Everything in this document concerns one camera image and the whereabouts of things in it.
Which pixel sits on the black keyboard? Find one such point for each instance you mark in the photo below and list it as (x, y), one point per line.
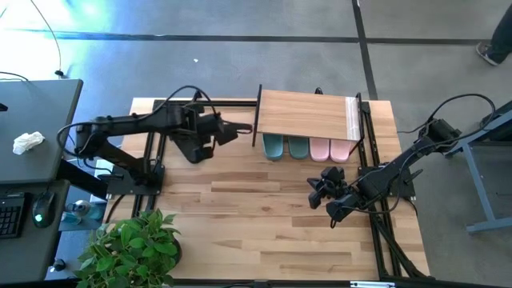
(10, 218)

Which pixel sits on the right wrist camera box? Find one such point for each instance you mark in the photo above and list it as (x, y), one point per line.
(342, 208)

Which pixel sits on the green potted plant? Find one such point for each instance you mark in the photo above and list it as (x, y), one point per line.
(132, 248)

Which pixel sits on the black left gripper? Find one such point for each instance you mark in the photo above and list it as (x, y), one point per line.
(226, 134)

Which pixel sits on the clear water bottle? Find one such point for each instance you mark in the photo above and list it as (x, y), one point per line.
(80, 210)

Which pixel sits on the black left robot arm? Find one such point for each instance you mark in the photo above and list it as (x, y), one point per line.
(128, 122)

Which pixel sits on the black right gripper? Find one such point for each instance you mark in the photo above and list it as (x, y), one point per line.
(334, 182)

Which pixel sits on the white box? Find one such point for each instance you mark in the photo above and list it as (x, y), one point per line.
(105, 168)

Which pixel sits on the black slide sandal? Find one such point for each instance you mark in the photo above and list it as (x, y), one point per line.
(204, 157)
(188, 150)

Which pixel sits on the grey desk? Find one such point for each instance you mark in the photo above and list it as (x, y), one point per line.
(40, 108)

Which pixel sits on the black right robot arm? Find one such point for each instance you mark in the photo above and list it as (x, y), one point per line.
(400, 168)

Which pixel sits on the crumpled white tissue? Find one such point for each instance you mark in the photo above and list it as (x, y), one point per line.
(28, 142)

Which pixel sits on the silver frame bracket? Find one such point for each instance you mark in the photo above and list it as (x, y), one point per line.
(372, 285)

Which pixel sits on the green slide sandal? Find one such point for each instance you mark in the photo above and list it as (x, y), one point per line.
(273, 148)
(298, 148)

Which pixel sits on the grey side table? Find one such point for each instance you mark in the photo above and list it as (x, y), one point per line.
(476, 184)

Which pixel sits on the wooden shelf with black legs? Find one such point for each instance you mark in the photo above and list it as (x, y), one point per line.
(304, 114)

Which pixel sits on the person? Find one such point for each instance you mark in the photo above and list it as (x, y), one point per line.
(502, 40)

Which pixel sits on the dark desk with keyboard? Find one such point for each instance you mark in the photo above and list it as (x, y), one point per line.
(24, 256)

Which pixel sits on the small black round object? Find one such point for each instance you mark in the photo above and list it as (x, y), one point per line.
(58, 265)

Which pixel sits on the black computer mouse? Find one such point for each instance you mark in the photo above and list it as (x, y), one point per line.
(43, 208)

